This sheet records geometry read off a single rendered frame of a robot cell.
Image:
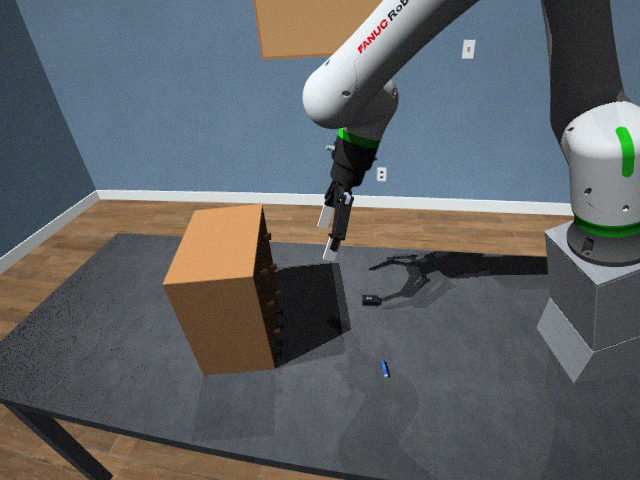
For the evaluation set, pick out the grey 9v battery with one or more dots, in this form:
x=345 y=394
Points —
x=370 y=300

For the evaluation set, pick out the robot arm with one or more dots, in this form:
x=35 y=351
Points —
x=595 y=123

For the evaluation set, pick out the brown wooden drawer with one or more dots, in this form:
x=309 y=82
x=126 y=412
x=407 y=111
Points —
x=275 y=292
x=270 y=266
x=267 y=304
x=273 y=334
x=263 y=237
x=259 y=272

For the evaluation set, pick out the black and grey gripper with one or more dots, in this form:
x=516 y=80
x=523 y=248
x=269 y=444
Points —
x=335 y=198

